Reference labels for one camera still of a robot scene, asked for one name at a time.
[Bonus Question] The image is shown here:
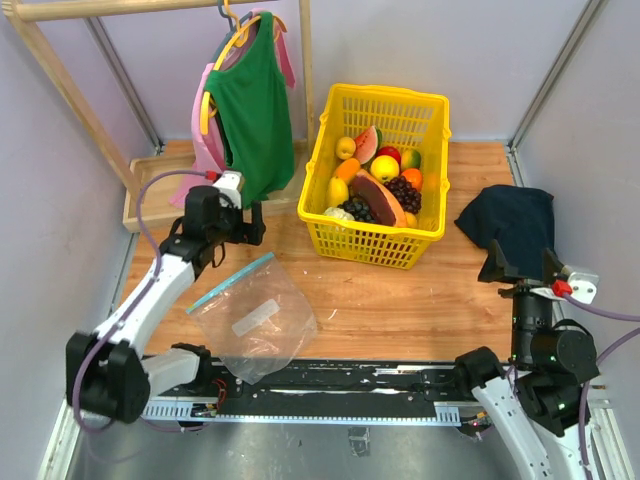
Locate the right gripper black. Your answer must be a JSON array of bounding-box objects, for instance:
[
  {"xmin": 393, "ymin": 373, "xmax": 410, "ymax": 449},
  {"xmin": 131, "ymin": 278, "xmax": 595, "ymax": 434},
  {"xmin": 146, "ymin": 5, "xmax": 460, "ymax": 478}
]
[{"xmin": 477, "ymin": 237, "xmax": 560, "ymax": 362}]

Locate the clear zip top bag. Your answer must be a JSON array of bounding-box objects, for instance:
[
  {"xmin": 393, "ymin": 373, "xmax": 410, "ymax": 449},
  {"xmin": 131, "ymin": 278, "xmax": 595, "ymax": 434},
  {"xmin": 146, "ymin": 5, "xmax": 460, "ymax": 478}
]
[{"xmin": 187, "ymin": 253, "xmax": 317, "ymax": 385}]

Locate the papaya slice toy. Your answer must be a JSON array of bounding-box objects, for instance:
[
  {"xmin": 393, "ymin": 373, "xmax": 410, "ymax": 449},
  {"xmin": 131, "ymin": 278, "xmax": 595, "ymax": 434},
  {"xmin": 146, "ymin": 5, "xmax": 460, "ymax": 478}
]
[{"xmin": 351, "ymin": 169, "xmax": 407, "ymax": 228}]

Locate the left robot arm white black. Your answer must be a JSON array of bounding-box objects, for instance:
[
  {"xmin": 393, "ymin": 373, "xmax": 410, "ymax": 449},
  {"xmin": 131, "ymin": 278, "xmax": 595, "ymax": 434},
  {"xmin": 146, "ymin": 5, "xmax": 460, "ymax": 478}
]
[{"xmin": 65, "ymin": 186, "xmax": 266, "ymax": 424}]

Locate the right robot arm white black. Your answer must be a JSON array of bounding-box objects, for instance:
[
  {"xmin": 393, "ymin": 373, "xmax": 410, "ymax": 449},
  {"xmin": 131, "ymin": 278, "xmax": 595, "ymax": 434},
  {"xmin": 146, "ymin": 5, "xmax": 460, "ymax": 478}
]
[{"xmin": 452, "ymin": 241, "xmax": 639, "ymax": 479}]

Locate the green tank top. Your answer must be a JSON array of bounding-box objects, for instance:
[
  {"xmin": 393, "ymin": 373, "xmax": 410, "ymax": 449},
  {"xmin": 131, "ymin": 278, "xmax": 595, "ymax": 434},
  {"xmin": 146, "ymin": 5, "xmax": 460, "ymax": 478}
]
[{"xmin": 204, "ymin": 11, "xmax": 295, "ymax": 209}]

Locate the dark navy cloth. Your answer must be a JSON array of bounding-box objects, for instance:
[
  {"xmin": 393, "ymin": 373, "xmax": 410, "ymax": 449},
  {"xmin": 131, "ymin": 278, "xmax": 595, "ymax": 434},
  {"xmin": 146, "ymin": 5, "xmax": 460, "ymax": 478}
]
[{"xmin": 455, "ymin": 185, "xmax": 555, "ymax": 280}]

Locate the cauliflower toy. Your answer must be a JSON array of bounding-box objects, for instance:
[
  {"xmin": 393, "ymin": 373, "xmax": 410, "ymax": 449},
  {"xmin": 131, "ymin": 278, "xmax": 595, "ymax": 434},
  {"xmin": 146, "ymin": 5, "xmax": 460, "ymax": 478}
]
[{"xmin": 324, "ymin": 207, "xmax": 355, "ymax": 221}]

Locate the pink shirt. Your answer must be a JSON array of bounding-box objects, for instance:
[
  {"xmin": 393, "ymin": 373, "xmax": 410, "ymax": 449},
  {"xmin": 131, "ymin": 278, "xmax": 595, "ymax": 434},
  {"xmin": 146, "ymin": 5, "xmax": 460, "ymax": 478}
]
[{"xmin": 169, "ymin": 24, "xmax": 296, "ymax": 208}]

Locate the yellow lemon toy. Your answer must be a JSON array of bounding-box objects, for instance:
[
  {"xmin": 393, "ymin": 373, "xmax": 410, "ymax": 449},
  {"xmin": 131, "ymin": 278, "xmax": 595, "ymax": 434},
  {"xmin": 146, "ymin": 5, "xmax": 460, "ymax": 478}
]
[{"xmin": 326, "ymin": 176, "xmax": 349, "ymax": 208}]

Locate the dark blue grape bunch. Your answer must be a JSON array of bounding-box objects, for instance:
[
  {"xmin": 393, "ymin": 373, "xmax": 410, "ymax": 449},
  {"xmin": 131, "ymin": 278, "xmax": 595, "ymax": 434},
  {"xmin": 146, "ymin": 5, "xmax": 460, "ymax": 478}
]
[{"xmin": 339, "ymin": 197, "xmax": 377, "ymax": 224}]

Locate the orange mango toy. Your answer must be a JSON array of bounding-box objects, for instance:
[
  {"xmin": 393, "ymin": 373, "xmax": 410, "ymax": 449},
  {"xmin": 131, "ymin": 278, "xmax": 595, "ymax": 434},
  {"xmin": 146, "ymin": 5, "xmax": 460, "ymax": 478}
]
[{"xmin": 333, "ymin": 157, "xmax": 361, "ymax": 185}]

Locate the wooden clothes rack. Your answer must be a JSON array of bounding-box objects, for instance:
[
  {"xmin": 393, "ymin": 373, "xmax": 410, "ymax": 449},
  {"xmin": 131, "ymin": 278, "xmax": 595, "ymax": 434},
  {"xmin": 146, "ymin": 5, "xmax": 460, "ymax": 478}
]
[{"xmin": 3, "ymin": 0, "xmax": 316, "ymax": 234}]

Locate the yellow peach toy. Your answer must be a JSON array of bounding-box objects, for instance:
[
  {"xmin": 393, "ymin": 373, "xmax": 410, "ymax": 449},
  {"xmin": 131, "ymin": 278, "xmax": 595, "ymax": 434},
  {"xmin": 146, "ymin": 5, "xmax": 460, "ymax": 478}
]
[{"xmin": 335, "ymin": 136, "xmax": 356, "ymax": 161}]

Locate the yellow clothes hanger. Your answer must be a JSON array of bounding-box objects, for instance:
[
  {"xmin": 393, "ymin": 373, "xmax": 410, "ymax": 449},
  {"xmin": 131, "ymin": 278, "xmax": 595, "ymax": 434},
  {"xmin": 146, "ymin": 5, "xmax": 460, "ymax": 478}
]
[{"xmin": 200, "ymin": 0, "xmax": 290, "ymax": 136}]

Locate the watermelon slice toy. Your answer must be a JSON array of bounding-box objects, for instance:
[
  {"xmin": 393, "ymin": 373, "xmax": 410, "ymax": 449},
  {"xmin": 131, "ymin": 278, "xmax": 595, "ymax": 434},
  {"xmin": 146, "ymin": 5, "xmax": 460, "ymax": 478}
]
[{"xmin": 353, "ymin": 125, "xmax": 382, "ymax": 165}]

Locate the yellow apple toy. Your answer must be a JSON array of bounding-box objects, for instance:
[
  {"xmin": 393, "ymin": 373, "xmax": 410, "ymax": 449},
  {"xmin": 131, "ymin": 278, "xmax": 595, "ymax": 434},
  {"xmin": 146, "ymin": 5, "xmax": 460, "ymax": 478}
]
[{"xmin": 369, "ymin": 156, "xmax": 400, "ymax": 184}]

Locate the orange fruit toy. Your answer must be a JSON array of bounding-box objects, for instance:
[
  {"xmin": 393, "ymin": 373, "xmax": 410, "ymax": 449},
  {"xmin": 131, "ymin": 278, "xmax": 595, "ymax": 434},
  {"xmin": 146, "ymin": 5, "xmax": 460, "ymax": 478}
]
[{"xmin": 401, "ymin": 168, "xmax": 423, "ymax": 192}]

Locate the red apple toy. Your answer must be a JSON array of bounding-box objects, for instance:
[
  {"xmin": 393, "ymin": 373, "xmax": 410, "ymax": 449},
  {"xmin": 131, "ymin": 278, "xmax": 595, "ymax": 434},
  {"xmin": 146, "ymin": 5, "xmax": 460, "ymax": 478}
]
[{"xmin": 376, "ymin": 146, "xmax": 401, "ymax": 164}]

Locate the green red mango toy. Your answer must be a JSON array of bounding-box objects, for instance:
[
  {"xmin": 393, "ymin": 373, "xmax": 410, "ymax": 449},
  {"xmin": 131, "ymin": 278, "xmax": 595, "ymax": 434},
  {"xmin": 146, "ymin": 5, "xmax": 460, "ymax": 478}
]
[{"xmin": 400, "ymin": 149, "xmax": 422, "ymax": 172}]

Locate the yellow plastic basket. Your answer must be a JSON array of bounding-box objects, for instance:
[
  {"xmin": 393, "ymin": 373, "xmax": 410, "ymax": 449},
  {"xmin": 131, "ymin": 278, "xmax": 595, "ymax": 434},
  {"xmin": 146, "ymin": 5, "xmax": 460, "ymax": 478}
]
[{"xmin": 298, "ymin": 83, "xmax": 451, "ymax": 270}]

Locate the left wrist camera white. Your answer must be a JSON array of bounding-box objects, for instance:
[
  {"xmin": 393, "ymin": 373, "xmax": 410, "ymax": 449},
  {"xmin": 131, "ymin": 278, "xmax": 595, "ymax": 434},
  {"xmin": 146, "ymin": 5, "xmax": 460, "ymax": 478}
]
[{"xmin": 213, "ymin": 170, "xmax": 244, "ymax": 209}]

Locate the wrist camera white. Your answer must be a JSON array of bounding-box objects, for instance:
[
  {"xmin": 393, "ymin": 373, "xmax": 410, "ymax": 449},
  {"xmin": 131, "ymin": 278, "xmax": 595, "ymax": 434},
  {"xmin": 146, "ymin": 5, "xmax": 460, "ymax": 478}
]
[
  {"xmin": 530, "ymin": 271, "xmax": 600, "ymax": 305},
  {"xmin": 213, "ymin": 170, "xmax": 244, "ymax": 209}
]

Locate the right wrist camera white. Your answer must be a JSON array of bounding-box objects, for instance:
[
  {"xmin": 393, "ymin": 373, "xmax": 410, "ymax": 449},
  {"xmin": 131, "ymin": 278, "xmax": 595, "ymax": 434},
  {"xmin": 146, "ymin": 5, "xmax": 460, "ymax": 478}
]
[{"xmin": 530, "ymin": 271, "xmax": 600, "ymax": 305}]

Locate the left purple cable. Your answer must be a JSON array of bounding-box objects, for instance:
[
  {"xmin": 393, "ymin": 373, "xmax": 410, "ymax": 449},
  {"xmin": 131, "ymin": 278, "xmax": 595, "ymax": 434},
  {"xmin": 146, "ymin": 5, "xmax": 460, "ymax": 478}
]
[{"xmin": 71, "ymin": 168, "xmax": 217, "ymax": 464}]

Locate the purple cable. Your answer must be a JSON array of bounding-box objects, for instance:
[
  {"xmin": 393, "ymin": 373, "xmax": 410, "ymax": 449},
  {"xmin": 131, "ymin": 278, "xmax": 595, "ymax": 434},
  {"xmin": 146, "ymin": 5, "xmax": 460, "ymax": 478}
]
[
  {"xmin": 71, "ymin": 168, "xmax": 217, "ymax": 464},
  {"xmin": 504, "ymin": 292, "xmax": 640, "ymax": 480}
]

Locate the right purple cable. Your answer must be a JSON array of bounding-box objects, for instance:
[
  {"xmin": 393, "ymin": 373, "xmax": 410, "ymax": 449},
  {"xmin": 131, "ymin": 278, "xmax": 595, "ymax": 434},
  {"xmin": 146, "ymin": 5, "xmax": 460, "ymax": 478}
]
[{"xmin": 504, "ymin": 292, "xmax": 640, "ymax": 480}]

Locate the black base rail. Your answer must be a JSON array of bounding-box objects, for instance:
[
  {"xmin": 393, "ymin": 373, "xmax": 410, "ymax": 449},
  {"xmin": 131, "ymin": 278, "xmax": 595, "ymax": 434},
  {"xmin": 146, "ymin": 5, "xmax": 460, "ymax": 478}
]
[{"xmin": 142, "ymin": 360, "xmax": 490, "ymax": 431}]

